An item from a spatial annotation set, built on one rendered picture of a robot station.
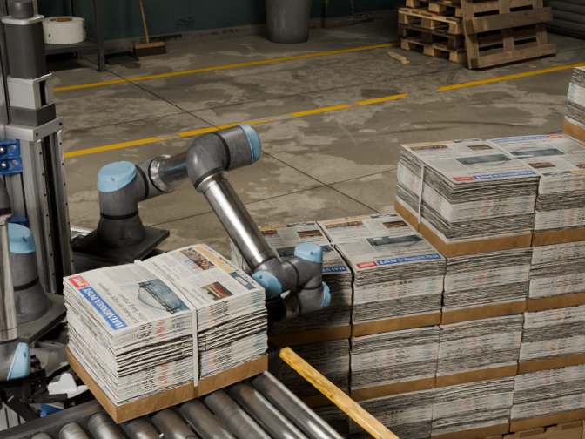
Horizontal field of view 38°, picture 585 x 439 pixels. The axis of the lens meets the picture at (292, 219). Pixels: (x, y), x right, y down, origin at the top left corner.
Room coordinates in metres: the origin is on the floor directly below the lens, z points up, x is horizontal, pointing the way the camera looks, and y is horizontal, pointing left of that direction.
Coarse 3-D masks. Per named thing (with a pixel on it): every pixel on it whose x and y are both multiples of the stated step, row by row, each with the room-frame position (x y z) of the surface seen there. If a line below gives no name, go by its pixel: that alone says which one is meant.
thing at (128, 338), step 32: (64, 288) 1.73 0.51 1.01; (96, 288) 1.69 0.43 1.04; (128, 288) 1.69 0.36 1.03; (96, 320) 1.58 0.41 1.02; (128, 320) 1.56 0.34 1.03; (160, 320) 1.56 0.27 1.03; (96, 352) 1.60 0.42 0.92; (128, 352) 1.53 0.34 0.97; (160, 352) 1.56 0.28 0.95; (128, 384) 1.52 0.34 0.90; (160, 384) 1.57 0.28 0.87
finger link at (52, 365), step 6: (54, 354) 1.71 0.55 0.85; (48, 360) 1.70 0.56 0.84; (54, 360) 1.71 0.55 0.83; (48, 366) 1.69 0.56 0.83; (54, 366) 1.71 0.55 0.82; (60, 366) 1.72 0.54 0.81; (66, 366) 1.72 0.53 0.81; (48, 372) 1.69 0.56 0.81; (54, 372) 1.70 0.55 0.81; (60, 372) 1.71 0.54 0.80; (48, 378) 1.68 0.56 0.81
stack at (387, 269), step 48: (288, 240) 2.40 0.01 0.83; (336, 240) 2.41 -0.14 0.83; (384, 240) 2.42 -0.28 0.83; (336, 288) 2.19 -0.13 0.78; (384, 288) 2.25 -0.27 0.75; (432, 288) 2.29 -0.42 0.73; (480, 288) 2.33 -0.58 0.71; (528, 288) 2.38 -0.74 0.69; (576, 288) 2.43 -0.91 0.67; (384, 336) 2.24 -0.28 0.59; (432, 336) 2.29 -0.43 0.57; (480, 336) 2.33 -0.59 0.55; (528, 336) 2.39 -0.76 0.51; (576, 336) 2.43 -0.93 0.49; (288, 384) 2.16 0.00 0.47; (336, 384) 2.20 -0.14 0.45; (384, 384) 2.25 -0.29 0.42; (480, 384) 2.34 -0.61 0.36; (528, 384) 2.39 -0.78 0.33; (576, 384) 2.44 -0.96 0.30; (432, 432) 2.30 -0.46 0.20; (528, 432) 2.39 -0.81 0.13; (576, 432) 2.45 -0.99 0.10
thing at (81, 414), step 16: (272, 352) 1.81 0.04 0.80; (272, 368) 1.81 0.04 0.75; (96, 400) 1.60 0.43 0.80; (48, 416) 1.54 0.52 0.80; (64, 416) 1.54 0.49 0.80; (80, 416) 1.54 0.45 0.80; (0, 432) 1.48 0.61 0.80; (16, 432) 1.48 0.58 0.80; (32, 432) 1.48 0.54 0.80; (48, 432) 1.50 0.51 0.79; (160, 432) 1.64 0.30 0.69
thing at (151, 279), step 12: (132, 264) 1.83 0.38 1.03; (144, 276) 1.77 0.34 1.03; (156, 276) 1.77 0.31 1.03; (168, 276) 1.77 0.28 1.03; (156, 288) 1.71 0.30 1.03; (168, 288) 1.71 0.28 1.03; (180, 288) 1.71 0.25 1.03; (168, 300) 1.65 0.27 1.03; (180, 300) 1.65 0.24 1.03; (192, 300) 1.65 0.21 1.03; (180, 312) 1.60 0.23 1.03; (204, 312) 1.62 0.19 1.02; (204, 324) 1.62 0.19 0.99; (192, 336) 1.61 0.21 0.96; (204, 336) 1.62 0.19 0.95; (192, 348) 1.61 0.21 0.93; (204, 348) 1.62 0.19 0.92; (192, 360) 1.61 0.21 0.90; (204, 360) 1.63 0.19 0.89; (192, 372) 1.61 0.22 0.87; (204, 372) 1.63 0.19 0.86
